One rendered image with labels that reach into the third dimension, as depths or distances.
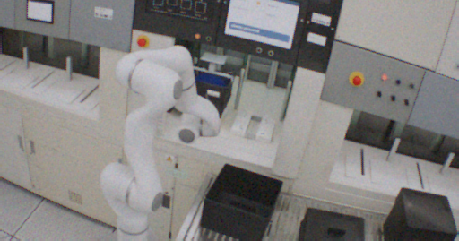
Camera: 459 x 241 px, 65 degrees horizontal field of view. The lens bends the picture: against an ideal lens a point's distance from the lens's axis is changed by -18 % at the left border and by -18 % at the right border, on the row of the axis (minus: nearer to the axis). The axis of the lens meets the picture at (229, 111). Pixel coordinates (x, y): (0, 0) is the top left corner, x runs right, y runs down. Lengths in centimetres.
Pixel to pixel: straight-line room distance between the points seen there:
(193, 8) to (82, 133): 99
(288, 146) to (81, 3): 119
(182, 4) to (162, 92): 72
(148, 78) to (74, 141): 130
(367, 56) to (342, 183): 67
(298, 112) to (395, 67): 48
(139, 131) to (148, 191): 20
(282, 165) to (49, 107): 133
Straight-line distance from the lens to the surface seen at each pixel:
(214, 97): 219
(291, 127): 190
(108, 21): 202
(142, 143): 131
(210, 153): 211
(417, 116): 194
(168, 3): 187
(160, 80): 120
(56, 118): 246
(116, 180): 141
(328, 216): 192
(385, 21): 178
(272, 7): 176
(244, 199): 202
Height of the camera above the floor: 208
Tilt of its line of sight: 30 degrees down
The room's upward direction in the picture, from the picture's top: 11 degrees clockwise
